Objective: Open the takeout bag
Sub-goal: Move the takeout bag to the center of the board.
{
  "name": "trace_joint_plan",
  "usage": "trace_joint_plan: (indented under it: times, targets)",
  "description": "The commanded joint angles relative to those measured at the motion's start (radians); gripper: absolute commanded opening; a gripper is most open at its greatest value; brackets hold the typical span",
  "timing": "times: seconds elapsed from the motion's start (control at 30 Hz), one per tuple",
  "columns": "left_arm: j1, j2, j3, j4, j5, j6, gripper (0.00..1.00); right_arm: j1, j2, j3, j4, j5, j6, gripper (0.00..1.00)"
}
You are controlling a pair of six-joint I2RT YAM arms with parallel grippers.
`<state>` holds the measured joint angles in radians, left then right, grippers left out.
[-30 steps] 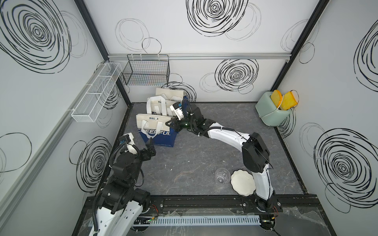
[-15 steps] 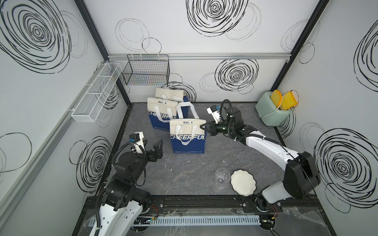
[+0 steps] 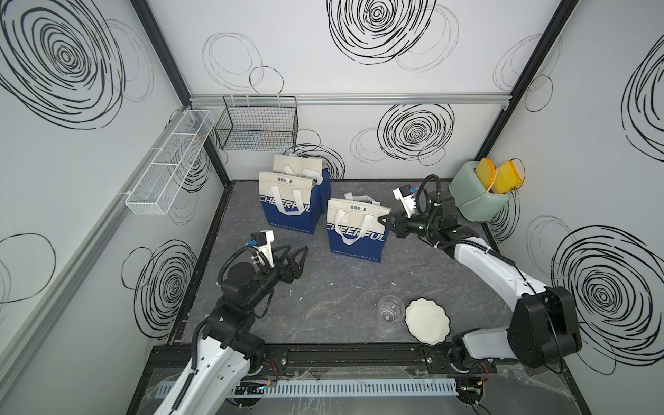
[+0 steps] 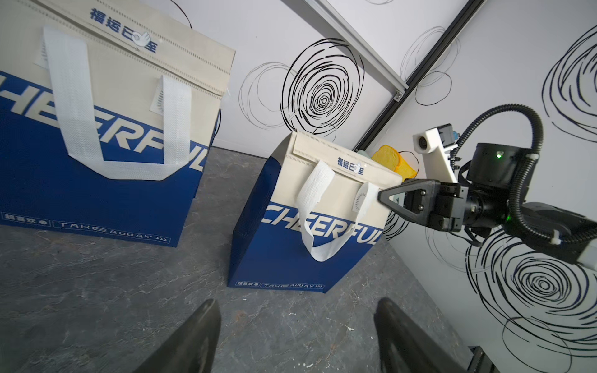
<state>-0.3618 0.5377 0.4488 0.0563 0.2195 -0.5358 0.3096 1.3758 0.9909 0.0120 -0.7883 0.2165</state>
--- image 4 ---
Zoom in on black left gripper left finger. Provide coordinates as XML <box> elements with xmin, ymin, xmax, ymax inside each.
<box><xmin>135</xmin><ymin>299</ymin><xmax>222</xmax><ymax>373</ymax></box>

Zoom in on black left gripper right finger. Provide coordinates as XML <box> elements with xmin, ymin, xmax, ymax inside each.
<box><xmin>374</xmin><ymin>298</ymin><xmax>466</xmax><ymax>372</ymax></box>

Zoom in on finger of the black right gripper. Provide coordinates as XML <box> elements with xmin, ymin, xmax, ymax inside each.
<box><xmin>378</xmin><ymin>179</ymin><xmax>441</xmax><ymax>219</ymax></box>

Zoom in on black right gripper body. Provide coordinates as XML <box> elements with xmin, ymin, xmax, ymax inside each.
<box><xmin>407</xmin><ymin>182</ymin><xmax>480</xmax><ymax>232</ymax></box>

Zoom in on blue cream takeout bag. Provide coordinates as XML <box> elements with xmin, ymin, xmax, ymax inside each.
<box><xmin>1</xmin><ymin>1</ymin><xmax>235</xmax><ymax>247</ymax></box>
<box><xmin>228</xmin><ymin>132</ymin><xmax>403</xmax><ymax>292</ymax></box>

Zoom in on right yellow toast slice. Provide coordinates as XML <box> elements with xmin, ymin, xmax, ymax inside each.
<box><xmin>395</xmin><ymin>159</ymin><xmax>418</xmax><ymax>180</ymax></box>

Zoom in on yellow toast slice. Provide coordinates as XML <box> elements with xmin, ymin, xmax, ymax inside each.
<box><xmin>395</xmin><ymin>159</ymin><xmax>418</xmax><ymax>180</ymax></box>
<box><xmin>371</xmin><ymin>145</ymin><xmax>402</xmax><ymax>173</ymax></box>

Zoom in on left yellow toast slice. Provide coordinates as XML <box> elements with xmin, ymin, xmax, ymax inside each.
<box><xmin>371</xmin><ymin>145</ymin><xmax>402</xmax><ymax>173</ymax></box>

